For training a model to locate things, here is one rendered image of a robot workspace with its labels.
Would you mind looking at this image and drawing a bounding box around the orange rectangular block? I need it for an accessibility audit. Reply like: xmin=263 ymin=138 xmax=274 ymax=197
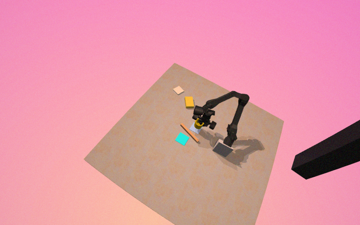
xmin=184 ymin=97 xmax=194 ymax=108

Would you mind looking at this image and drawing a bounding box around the yellow cup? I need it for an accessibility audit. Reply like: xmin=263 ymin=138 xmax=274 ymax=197
xmin=194 ymin=118 xmax=204 ymax=129

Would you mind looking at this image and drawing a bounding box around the orange flat bar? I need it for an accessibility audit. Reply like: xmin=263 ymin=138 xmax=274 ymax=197
xmin=181 ymin=123 xmax=199 ymax=143

